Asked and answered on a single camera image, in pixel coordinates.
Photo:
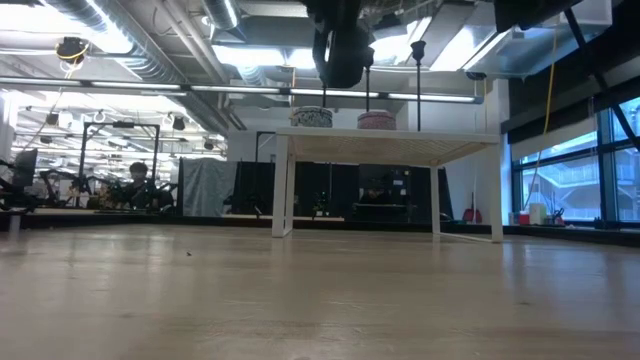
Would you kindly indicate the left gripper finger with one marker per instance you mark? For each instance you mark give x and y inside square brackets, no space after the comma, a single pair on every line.
[347,65]

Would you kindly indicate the medium black candlestick holder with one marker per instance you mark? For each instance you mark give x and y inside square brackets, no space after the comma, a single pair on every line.
[368,57]

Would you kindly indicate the pink candle tin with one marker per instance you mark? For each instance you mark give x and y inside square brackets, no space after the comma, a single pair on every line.
[376,121]

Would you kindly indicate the teal leaf patterned candle tin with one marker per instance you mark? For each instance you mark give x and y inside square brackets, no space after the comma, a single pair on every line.
[311,117]

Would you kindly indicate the tall black candlestick holder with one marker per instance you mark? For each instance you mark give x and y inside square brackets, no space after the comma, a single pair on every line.
[418,50]

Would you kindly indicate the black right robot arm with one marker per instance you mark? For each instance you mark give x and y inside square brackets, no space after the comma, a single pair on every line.
[530,12]

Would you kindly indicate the white perforated shelf riser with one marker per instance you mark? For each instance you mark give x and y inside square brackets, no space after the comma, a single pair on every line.
[380,136]

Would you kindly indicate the black partition panels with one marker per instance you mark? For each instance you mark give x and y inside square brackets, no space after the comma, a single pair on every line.
[310,185]

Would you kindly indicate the small potted plant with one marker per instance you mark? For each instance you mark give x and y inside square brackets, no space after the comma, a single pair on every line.
[320,207]

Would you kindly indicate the grey cloth cover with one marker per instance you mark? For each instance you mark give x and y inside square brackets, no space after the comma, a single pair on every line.
[207,185]

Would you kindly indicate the red dustpan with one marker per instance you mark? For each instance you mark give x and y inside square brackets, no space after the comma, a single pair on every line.
[472,215]

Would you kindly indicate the long ceiling light bar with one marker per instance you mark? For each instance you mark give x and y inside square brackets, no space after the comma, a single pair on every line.
[135,85]

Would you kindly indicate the small red box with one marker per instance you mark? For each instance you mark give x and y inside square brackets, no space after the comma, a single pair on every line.
[524,220]

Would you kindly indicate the person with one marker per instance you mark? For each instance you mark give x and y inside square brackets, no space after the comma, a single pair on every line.
[137,172]

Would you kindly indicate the cup with scissors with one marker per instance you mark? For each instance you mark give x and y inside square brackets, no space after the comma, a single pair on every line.
[557,218]

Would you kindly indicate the black framed window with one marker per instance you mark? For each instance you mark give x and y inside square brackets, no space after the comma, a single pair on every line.
[606,190]

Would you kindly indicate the black desktop monitor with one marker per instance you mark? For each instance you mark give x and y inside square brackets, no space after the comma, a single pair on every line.
[25,167]

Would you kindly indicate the black metal frame rig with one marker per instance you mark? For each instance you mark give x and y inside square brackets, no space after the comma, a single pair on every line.
[120,124]

